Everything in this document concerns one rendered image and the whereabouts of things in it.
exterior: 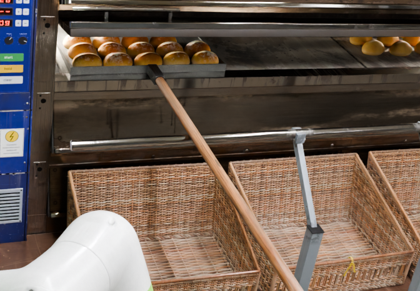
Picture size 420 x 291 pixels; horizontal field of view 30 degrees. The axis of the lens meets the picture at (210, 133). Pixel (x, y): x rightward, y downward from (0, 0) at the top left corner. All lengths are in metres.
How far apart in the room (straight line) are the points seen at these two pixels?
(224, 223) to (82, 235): 1.66
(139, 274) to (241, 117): 1.66
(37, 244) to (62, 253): 1.66
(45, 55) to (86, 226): 1.36
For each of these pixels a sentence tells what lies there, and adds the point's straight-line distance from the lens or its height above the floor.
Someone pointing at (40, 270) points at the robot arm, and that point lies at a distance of 1.10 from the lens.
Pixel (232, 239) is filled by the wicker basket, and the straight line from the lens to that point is 2.75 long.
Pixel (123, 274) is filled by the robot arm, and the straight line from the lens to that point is 1.19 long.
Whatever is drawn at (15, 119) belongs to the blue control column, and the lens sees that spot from 2.54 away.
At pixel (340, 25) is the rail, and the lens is 2.64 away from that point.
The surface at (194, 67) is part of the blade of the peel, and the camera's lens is 2.70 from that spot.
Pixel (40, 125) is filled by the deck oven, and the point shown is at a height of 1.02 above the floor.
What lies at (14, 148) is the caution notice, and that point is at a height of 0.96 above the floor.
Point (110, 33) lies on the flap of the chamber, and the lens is 2.34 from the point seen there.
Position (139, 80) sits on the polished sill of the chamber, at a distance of 2.60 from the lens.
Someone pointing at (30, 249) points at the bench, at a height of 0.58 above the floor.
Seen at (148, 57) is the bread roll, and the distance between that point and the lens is 2.65.
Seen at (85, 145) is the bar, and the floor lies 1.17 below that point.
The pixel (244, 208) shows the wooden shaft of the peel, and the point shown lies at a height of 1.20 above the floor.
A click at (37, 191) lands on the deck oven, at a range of 2.75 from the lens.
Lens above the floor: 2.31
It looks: 29 degrees down
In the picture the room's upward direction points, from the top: 10 degrees clockwise
